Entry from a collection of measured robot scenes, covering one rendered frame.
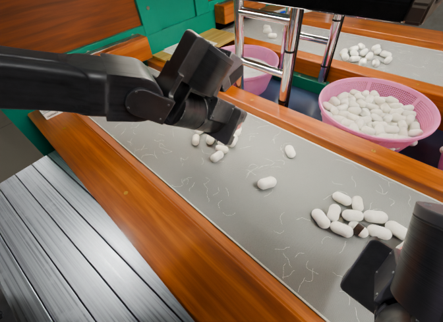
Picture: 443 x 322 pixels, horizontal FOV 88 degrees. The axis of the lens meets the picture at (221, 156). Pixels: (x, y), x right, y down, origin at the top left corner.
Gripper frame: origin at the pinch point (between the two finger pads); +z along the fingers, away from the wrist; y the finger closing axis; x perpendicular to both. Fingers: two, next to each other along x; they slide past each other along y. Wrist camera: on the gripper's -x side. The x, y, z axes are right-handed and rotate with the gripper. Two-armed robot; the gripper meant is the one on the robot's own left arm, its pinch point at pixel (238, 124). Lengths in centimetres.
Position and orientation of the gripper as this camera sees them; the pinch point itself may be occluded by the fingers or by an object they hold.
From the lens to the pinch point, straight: 49.4
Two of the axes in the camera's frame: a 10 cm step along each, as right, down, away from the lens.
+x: -4.0, 8.8, 2.4
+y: -7.3, -4.7, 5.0
